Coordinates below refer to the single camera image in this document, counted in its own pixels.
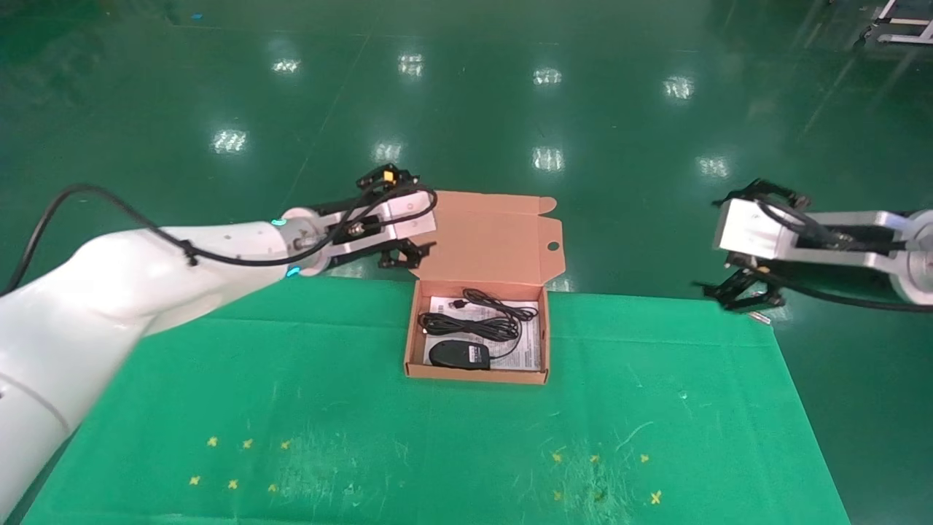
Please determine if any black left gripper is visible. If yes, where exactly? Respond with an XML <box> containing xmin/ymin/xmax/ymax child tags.
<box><xmin>328</xmin><ymin>164</ymin><xmax>437</xmax><ymax>276</ymax></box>

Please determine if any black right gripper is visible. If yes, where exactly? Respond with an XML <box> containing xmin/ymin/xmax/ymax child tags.
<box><xmin>692</xmin><ymin>179</ymin><xmax>905</xmax><ymax>314</ymax></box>

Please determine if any black data cable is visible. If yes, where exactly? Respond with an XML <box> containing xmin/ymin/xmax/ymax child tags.
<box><xmin>419</xmin><ymin>312</ymin><xmax>523</xmax><ymax>344</ymax></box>

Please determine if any black wired computer mouse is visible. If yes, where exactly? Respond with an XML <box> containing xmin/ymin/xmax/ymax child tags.
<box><xmin>429</xmin><ymin>289</ymin><xmax>540</xmax><ymax>370</ymax></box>

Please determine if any orange cardboard box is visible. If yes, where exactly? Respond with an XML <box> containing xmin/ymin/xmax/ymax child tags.
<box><xmin>403</xmin><ymin>190</ymin><xmax>566</xmax><ymax>385</ymax></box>

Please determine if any white printed instruction sheet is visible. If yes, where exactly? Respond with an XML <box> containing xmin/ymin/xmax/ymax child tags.
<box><xmin>423</xmin><ymin>295</ymin><xmax>544</xmax><ymax>370</ymax></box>

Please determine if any green table mat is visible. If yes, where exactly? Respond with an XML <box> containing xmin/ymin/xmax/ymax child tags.
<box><xmin>22</xmin><ymin>273</ymin><xmax>851</xmax><ymax>525</ymax></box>

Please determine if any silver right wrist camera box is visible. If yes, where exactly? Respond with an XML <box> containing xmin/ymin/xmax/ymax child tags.
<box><xmin>713</xmin><ymin>198</ymin><xmax>912</xmax><ymax>263</ymax></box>

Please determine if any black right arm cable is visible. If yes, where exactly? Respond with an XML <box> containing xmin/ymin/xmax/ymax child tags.
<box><xmin>758</xmin><ymin>198</ymin><xmax>933</xmax><ymax>313</ymax></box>

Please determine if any white metal frame cart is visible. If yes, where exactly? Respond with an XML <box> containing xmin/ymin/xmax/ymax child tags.
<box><xmin>856</xmin><ymin>0</ymin><xmax>933</xmax><ymax>46</ymax></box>

